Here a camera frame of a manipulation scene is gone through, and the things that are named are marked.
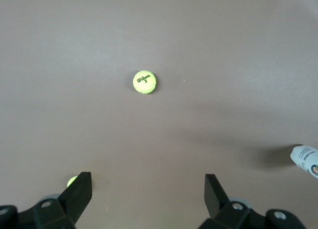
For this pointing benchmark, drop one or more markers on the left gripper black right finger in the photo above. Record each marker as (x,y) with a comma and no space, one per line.
(218,204)

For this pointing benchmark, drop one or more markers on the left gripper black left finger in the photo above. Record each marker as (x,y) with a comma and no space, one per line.
(72,201)

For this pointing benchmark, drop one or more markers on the white blue tennis ball can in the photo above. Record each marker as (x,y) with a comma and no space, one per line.
(306,159)

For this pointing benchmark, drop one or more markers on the yellow Wilson 3 tennis ball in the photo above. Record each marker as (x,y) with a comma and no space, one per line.
(144,81)

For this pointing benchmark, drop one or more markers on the brown table cloth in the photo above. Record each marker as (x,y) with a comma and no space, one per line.
(159,127)

